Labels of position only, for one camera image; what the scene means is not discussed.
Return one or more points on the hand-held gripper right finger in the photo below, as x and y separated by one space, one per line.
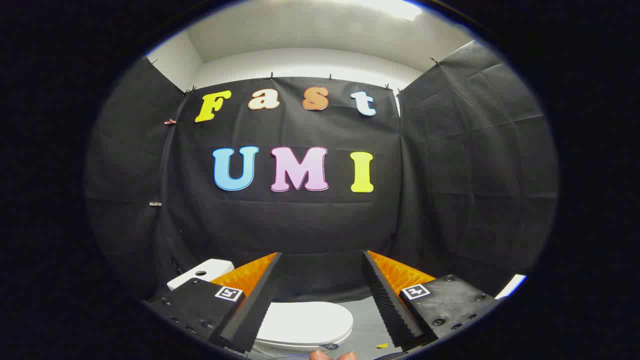
387 300

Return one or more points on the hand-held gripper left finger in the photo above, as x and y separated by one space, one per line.
257 300

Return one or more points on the white toilet lid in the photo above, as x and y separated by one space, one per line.
305 320

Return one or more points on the white ceramic toilet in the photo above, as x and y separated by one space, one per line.
210 267

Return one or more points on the black backdrop cloth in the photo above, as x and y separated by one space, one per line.
300 225

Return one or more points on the white board panel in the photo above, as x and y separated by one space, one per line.
511 286

